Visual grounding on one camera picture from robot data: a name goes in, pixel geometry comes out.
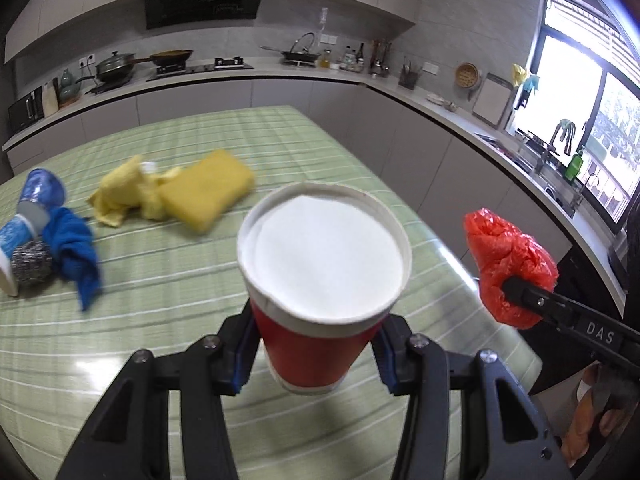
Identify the kitchen faucet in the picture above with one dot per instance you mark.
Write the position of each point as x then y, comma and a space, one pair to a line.
565, 132

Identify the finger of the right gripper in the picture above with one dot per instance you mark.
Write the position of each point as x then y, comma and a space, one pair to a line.
610, 342

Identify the red plastic bag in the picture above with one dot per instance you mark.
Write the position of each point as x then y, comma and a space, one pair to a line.
500, 251

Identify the teal ceramic vase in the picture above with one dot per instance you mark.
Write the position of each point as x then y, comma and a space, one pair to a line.
68, 88

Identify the steel wool scrubber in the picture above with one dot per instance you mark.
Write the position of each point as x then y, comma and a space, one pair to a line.
32, 263

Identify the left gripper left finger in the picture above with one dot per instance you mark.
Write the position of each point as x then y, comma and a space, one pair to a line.
126, 435

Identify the blue white paper cup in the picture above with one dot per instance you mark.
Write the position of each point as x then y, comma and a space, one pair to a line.
15, 233

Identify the blue cloth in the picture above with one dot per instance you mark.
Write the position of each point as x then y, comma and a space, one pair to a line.
71, 245

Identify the lidded grey pot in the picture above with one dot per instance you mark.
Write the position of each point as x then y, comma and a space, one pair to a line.
115, 68

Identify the yellow cloth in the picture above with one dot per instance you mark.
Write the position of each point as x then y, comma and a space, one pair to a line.
134, 185

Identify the green soap bottle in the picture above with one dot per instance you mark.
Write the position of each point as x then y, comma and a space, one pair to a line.
575, 165

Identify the black frying pan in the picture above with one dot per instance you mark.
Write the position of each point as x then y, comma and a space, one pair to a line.
166, 58

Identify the yellow sponge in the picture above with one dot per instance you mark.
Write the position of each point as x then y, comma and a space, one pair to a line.
200, 194

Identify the black utensil holder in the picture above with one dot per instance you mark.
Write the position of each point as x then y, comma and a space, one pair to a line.
409, 75

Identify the right hand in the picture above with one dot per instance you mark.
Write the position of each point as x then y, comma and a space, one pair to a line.
575, 442

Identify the kitchen window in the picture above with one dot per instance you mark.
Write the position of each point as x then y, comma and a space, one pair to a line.
580, 68

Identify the gas stove top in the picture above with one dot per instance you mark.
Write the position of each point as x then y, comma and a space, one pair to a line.
218, 65

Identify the wok on rack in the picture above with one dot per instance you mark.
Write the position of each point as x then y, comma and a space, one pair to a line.
299, 53

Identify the bamboo steamer basket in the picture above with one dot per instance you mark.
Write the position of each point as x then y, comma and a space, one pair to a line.
466, 76

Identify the condiment bottles group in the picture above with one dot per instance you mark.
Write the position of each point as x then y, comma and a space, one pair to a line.
350, 61

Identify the white plastic jug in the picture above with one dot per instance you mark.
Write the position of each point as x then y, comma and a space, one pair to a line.
49, 99

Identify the black toaster oven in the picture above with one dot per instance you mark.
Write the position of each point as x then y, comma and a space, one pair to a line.
26, 111

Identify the white cutting board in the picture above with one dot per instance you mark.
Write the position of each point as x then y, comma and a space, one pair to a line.
494, 96

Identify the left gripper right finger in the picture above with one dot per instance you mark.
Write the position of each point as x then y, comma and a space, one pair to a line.
501, 433

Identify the red paper cup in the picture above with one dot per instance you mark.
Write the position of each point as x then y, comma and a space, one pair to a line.
323, 265

